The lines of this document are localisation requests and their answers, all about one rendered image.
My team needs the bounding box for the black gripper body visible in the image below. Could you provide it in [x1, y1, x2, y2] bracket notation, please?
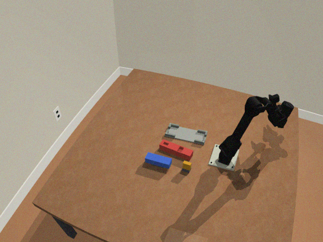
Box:
[269, 94, 281, 110]

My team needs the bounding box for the yellow rectangular block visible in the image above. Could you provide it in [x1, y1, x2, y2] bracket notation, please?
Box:
[183, 161, 192, 170]

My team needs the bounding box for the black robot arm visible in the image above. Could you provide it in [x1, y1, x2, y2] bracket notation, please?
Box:
[218, 96, 294, 165]

